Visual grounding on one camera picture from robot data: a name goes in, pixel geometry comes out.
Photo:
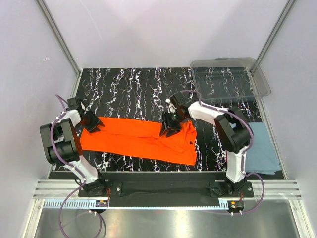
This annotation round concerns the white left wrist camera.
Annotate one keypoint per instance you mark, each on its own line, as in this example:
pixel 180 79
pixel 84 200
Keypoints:
pixel 82 107

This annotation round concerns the aluminium frame rail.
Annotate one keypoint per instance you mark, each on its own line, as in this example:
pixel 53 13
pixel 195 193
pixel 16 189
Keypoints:
pixel 273 190

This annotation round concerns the clear plastic bin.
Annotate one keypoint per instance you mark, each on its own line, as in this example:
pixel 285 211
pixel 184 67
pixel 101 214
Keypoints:
pixel 226 80

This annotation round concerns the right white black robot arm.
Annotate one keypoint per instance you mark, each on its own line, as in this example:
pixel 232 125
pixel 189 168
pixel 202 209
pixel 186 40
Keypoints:
pixel 235 135

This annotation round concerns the white toothed cable duct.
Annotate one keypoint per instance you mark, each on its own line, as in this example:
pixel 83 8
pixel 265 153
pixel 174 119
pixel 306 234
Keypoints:
pixel 213 204

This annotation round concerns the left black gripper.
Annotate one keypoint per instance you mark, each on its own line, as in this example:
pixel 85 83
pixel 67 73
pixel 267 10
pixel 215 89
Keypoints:
pixel 92 128

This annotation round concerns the right aluminium corner post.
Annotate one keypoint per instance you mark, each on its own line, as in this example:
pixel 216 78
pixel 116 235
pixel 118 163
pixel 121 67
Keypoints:
pixel 275 30

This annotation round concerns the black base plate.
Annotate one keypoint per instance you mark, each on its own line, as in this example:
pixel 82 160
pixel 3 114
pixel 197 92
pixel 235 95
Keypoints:
pixel 213 184

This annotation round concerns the orange t shirt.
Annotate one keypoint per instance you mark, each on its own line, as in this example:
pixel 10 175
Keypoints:
pixel 137 138

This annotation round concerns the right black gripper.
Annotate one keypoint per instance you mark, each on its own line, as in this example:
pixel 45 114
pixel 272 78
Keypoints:
pixel 174 129

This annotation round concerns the left aluminium corner post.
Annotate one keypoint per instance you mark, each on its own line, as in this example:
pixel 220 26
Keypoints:
pixel 57 34

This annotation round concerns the folded light blue t shirt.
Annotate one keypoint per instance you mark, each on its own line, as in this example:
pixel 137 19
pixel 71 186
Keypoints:
pixel 261 158

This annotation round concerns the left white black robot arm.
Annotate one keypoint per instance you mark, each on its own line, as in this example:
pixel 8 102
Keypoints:
pixel 62 145

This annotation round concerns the aluminium corner post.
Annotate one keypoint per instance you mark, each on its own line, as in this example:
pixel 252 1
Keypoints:
pixel 57 34
pixel 275 30

